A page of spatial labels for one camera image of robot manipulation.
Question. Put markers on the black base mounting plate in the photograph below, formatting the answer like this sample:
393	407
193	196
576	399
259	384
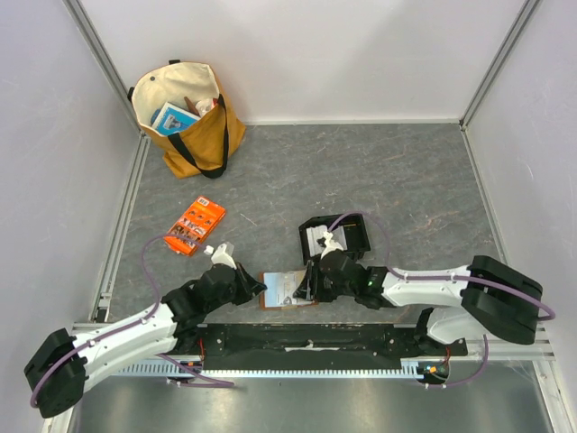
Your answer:
383	339

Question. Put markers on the white item in bag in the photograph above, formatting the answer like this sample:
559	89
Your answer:
206	105

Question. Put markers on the black card box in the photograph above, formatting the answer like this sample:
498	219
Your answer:
354	227

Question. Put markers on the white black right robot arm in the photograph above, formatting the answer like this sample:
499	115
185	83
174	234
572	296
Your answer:
484	297

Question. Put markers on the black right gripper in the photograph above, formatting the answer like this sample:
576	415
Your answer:
313	283

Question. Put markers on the white printed card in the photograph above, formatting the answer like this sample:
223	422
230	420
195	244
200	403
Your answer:
287	284

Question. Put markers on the mustard yellow tote bag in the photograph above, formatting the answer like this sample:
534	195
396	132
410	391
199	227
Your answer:
206	146

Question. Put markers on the stack of white cards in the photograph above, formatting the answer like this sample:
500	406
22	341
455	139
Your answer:
315	238

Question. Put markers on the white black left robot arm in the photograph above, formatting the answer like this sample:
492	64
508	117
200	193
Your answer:
64	367

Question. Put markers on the aluminium frame rail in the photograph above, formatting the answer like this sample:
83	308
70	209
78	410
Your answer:
105	287

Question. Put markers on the orange product box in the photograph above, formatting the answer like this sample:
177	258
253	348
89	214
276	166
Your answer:
194	226

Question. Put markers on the blue book in bag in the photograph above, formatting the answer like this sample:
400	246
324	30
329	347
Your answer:
171	119

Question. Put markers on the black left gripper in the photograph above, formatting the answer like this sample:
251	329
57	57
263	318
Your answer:
249	286

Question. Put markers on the brown item in bag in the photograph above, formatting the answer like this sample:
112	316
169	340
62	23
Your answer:
191	106

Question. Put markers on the white slotted cable duct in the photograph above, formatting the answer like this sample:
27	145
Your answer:
161	368

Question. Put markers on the tan leather card holder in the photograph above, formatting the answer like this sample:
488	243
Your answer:
268	298

